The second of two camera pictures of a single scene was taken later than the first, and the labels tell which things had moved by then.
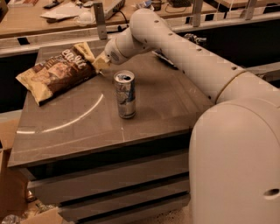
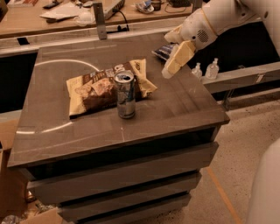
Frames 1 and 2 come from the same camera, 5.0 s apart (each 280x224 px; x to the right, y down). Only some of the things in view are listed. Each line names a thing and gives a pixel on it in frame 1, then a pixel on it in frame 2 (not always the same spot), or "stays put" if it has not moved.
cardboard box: [14, 186] stays put
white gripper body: [112, 53] → [196, 30]
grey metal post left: [101, 26] stays put
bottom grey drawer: [162, 207] stays put
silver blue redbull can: [125, 85] stays put
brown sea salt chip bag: [60, 73] → [95, 91]
